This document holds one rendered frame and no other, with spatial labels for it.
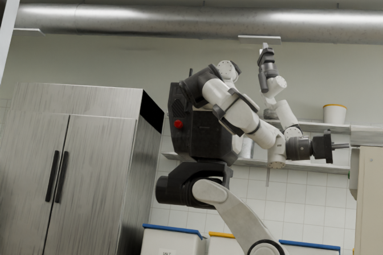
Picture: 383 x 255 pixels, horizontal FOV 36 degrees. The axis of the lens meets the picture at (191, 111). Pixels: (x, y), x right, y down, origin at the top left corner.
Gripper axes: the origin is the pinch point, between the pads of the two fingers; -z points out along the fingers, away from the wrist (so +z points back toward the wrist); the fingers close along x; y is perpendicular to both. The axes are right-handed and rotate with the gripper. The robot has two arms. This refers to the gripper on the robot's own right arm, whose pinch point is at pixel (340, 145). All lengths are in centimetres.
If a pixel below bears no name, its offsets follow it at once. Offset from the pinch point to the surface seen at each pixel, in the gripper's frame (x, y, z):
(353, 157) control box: 3.6, 15.2, -4.0
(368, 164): 5.8, 21.4, -8.3
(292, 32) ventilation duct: -97, -332, 39
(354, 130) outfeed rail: -5.4, 16.8, -4.9
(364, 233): 26.8, 27.2, -5.2
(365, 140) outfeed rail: -1.6, 18.1, -8.2
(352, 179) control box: 10.8, 17.2, -3.0
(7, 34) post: -30, 113, 62
